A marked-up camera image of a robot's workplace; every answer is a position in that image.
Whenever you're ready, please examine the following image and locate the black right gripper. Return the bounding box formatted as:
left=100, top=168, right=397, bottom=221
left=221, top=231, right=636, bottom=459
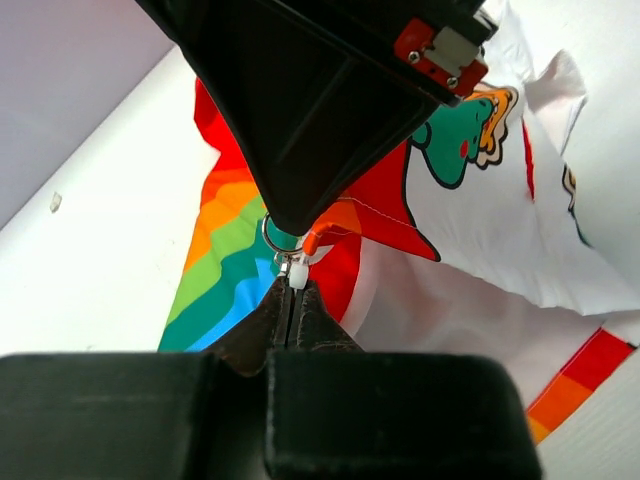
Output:
left=141, top=1, right=497, bottom=235

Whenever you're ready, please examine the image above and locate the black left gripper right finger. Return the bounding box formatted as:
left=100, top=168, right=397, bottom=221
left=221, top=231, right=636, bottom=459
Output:
left=264, top=278, right=543, bottom=479

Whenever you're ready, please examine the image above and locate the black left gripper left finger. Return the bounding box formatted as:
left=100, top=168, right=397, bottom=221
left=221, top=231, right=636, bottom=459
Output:
left=1, top=279, right=291, bottom=479

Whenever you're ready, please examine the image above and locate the silver zipper pull ring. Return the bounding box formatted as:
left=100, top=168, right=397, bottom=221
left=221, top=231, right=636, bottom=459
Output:
left=261, top=212, right=314, bottom=274

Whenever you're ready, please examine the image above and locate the red rainbow children's jacket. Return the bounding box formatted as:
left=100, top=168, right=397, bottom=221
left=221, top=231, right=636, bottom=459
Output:
left=159, top=1, right=639, bottom=442

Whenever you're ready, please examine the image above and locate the small white table scrap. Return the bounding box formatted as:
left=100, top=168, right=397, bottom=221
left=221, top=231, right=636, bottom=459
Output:
left=49, top=192, right=62, bottom=213

